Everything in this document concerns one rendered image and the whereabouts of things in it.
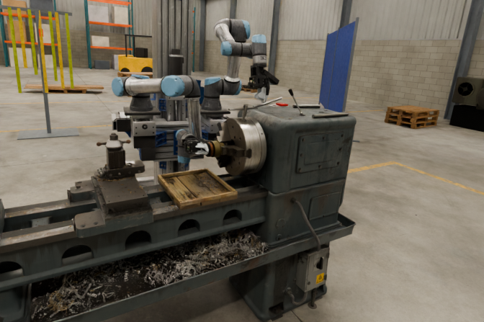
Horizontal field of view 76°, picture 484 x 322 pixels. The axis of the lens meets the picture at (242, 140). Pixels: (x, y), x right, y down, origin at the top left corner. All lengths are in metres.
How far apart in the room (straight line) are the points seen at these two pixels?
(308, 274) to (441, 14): 11.16
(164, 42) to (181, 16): 0.22
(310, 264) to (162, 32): 1.80
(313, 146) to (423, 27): 11.13
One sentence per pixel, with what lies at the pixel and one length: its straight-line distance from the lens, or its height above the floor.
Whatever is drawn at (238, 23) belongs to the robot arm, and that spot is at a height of 1.75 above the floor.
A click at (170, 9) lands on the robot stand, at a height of 1.83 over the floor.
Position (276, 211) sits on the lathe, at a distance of 1.75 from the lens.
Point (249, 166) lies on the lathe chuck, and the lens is 1.61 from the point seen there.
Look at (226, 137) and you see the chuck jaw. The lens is 1.67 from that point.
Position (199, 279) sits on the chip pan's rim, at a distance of 1.57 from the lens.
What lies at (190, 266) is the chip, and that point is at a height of 0.59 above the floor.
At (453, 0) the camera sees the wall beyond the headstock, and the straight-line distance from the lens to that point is 12.43.
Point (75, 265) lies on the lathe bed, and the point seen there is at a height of 0.71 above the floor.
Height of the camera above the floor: 1.57
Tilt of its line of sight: 15 degrees down
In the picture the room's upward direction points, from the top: 4 degrees clockwise
